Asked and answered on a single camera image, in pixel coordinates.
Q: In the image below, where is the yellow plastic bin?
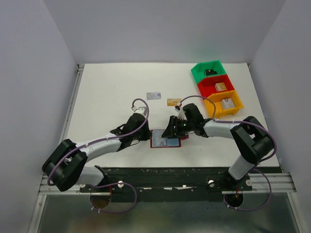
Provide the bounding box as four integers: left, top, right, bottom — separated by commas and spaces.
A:
204, 90, 243, 118

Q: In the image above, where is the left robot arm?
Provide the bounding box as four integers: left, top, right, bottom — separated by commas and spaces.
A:
42, 108, 151, 192

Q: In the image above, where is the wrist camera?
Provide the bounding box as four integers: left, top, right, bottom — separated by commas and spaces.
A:
175, 105, 187, 120
132, 106, 148, 118

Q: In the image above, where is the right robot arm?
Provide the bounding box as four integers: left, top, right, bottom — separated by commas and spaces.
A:
161, 103, 275, 190

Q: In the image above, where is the red leather card holder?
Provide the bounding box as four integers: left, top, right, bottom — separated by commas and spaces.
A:
150, 130, 189, 149

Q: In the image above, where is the aluminium front rail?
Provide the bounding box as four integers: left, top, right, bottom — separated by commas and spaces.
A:
39, 169, 296, 194

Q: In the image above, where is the aluminium left side rail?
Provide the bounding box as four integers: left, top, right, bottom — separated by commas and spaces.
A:
58, 64, 85, 145

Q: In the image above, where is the aluminium rail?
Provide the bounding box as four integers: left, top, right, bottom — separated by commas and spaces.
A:
39, 169, 296, 194
58, 64, 85, 145

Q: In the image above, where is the black item in green bin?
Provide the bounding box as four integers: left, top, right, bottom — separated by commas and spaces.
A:
205, 69, 217, 76

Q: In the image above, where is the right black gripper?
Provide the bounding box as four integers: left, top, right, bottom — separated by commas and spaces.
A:
161, 115, 194, 139

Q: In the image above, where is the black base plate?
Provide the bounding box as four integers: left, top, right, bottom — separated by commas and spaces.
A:
50, 166, 284, 203

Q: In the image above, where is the white VIP card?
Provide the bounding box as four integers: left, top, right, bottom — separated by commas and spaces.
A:
146, 92, 161, 100
152, 130, 167, 148

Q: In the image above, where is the red plastic bin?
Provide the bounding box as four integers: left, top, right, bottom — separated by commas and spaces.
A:
197, 74, 235, 97

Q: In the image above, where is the white box in yellow bin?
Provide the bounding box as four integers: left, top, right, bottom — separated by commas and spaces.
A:
221, 98, 236, 110

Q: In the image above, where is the green plastic bin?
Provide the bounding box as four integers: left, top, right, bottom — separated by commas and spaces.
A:
191, 60, 226, 83

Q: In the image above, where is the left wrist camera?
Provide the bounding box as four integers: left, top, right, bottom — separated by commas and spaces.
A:
132, 106, 148, 118

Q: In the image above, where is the gold credit card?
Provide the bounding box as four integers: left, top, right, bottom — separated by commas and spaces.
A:
167, 99, 182, 107

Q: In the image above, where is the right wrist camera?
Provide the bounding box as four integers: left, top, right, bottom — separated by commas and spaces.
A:
175, 105, 187, 120

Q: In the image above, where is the tan box in red bin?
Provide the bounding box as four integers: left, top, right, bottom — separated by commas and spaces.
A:
215, 82, 227, 92

